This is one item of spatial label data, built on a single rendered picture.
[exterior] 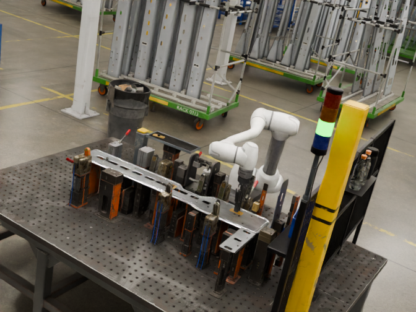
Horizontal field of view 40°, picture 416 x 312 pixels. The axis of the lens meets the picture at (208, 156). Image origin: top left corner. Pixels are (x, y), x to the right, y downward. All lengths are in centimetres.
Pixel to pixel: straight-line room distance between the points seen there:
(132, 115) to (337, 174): 426
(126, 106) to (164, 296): 365
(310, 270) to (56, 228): 165
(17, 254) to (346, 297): 251
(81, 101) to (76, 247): 428
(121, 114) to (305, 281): 415
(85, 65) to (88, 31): 43
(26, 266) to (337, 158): 275
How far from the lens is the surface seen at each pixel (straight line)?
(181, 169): 387
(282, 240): 336
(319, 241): 282
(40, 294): 392
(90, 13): 738
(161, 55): 834
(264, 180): 425
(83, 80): 757
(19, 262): 468
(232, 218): 352
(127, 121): 667
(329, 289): 369
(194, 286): 339
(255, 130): 369
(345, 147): 263
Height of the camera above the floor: 262
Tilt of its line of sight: 22 degrees down
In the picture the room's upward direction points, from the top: 11 degrees clockwise
